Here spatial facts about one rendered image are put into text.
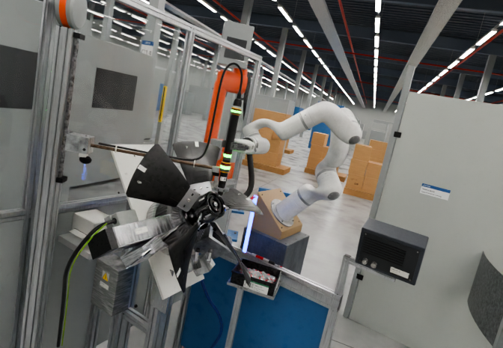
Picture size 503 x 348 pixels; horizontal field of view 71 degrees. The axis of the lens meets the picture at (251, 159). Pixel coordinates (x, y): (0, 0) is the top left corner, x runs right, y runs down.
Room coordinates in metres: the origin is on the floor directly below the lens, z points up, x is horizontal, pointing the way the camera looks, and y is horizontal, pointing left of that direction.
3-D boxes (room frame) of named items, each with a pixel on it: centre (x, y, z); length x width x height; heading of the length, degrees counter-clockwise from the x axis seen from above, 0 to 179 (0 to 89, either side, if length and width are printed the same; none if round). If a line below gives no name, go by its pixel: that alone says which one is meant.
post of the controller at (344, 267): (1.59, -0.53, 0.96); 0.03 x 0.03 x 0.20; 61
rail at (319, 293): (1.80, -0.16, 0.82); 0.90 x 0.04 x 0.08; 61
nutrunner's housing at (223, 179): (1.53, 0.11, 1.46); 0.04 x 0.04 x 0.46
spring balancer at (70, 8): (1.46, 0.82, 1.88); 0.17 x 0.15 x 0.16; 151
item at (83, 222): (1.65, 0.71, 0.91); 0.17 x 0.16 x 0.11; 61
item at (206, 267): (1.51, 0.12, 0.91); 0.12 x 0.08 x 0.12; 61
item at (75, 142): (1.47, 0.73, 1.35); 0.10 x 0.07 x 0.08; 96
